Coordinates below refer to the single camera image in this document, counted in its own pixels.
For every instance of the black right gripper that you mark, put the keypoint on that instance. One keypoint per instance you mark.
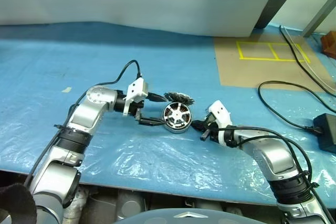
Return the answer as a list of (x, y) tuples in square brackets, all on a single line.
[(213, 133)]

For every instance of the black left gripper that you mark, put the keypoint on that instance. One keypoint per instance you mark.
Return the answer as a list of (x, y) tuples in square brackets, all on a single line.
[(139, 104)]

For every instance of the silver round motor body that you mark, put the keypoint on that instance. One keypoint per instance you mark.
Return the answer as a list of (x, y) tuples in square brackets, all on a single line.
[(176, 116)]

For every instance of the finned silver motor cover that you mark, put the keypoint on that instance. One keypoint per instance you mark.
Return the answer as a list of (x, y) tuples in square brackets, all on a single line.
[(181, 96)]

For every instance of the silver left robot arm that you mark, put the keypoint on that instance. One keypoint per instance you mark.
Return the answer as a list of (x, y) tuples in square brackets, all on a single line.
[(86, 113)]

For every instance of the blue plastic table sheet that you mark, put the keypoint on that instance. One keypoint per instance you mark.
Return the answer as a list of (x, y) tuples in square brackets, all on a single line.
[(157, 161)]

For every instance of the brown cardboard sheet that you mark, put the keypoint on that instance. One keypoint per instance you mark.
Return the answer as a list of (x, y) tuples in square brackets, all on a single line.
[(241, 74)]

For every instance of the yellow tape rectangle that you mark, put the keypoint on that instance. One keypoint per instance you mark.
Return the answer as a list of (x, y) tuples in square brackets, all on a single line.
[(262, 59)]

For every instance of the small beige tape piece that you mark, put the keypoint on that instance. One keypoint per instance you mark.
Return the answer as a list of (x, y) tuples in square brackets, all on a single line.
[(66, 90)]

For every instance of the grey rounded shell with chevron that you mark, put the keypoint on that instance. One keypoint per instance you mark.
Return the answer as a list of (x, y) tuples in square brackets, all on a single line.
[(183, 216)]

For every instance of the white wrapped object under table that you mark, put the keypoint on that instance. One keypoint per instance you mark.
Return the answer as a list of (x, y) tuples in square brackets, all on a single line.
[(76, 205)]

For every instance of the black power adapter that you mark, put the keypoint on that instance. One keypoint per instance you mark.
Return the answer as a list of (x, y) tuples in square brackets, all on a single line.
[(326, 132)]

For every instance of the dark upright panel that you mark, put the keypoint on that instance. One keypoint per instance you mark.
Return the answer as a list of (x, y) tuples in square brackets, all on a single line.
[(278, 3)]

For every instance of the brown wooden block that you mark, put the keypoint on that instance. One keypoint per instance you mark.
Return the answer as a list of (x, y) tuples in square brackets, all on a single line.
[(329, 45)]

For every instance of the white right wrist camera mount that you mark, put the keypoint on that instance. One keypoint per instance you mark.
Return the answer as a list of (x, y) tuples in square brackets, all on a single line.
[(221, 115)]

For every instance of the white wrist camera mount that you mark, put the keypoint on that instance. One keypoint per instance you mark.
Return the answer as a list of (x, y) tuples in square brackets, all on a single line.
[(134, 90), (221, 115)]

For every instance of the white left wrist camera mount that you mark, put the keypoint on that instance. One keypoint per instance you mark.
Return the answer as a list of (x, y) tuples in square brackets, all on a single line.
[(134, 90)]

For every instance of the grey aluminium post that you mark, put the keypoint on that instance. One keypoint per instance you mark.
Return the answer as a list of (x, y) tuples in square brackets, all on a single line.
[(320, 16)]

